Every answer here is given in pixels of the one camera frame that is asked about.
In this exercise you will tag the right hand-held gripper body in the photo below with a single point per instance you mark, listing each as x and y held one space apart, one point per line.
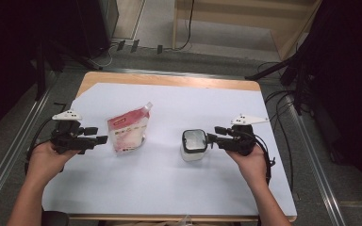
242 141

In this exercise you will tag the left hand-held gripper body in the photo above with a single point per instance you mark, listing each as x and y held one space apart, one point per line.
69 138

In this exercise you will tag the glass jar with black lid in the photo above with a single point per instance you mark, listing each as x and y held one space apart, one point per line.
194 141

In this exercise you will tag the red and white spout pouch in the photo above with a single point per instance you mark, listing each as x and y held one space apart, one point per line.
128 132

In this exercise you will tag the person's right hand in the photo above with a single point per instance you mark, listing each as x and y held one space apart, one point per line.
253 166

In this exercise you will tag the person's left hand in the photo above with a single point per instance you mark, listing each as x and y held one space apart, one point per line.
44 163

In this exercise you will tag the black metal stand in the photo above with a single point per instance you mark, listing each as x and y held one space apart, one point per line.
41 72
273 69

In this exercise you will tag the wooden table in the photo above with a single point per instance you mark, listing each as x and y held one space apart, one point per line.
169 80

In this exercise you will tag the black stool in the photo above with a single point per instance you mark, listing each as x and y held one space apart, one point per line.
56 219

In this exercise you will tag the black tape strip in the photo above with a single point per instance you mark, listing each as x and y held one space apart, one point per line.
134 45
121 45
159 49

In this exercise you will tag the black curtain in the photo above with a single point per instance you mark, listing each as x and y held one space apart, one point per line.
352 78
6 62

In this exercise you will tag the dark cabinet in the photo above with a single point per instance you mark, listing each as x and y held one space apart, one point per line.
108 19

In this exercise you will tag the tan floor tape strip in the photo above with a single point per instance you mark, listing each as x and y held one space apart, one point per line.
358 204

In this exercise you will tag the metal floor rail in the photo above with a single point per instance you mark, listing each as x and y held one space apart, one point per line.
169 73
12 150
320 182

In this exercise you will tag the light wooden frame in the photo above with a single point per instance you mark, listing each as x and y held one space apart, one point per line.
232 19

